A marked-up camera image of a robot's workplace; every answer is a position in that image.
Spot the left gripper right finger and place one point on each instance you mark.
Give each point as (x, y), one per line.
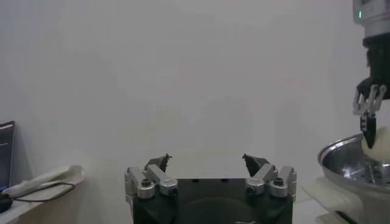
(265, 179)

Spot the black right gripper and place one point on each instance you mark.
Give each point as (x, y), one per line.
(381, 61)

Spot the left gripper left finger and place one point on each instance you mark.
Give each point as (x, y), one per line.
(158, 179)

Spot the white steamed baozi bun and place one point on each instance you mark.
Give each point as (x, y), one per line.
(382, 146)

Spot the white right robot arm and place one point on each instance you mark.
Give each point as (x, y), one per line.
(374, 18)

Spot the stainless steel steamer basket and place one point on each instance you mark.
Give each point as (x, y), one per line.
(344, 164)

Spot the white electric cooking pot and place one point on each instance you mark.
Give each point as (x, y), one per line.
(332, 194)

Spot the white cloth bundle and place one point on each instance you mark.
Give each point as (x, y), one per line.
(55, 176)

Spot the white side table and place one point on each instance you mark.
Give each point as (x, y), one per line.
(45, 210)

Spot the dark monitor screen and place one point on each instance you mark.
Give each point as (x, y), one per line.
(6, 152)

